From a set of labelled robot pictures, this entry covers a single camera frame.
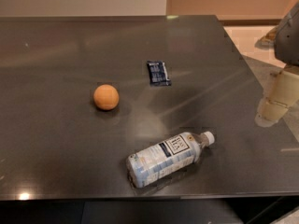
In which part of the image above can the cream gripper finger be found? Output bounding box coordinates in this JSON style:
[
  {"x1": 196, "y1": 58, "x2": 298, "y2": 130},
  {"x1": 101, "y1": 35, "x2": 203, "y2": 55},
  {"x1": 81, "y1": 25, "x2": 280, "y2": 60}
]
[
  {"x1": 258, "y1": 97, "x2": 289, "y2": 122},
  {"x1": 269, "y1": 66, "x2": 299, "y2": 107}
]

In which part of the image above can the dark blue rxbar wrapper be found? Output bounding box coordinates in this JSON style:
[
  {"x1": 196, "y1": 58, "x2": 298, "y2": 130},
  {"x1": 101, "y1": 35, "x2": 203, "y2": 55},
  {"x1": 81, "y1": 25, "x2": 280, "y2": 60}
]
[{"x1": 147, "y1": 61, "x2": 172, "y2": 86}]

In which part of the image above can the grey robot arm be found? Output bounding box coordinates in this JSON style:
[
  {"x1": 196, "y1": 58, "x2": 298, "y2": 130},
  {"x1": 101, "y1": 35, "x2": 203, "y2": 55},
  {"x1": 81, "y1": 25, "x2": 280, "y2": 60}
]
[{"x1": 256, "y1": 2, "x2": 299, "y2": 127}]

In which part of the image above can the clear plastic water bottle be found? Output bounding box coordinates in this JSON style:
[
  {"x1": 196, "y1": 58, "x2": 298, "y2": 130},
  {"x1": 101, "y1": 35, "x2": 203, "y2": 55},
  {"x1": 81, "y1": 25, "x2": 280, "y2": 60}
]
[{"x1": 126, "y1": 132, "x2": 215, "y2": 188}]

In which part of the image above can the orange ball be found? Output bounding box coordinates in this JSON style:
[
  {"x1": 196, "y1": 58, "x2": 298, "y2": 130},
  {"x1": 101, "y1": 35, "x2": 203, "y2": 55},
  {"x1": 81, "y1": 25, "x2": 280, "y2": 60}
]
[{"x1": 93, "y1": 84, "x2": 120, "y2": 111}]

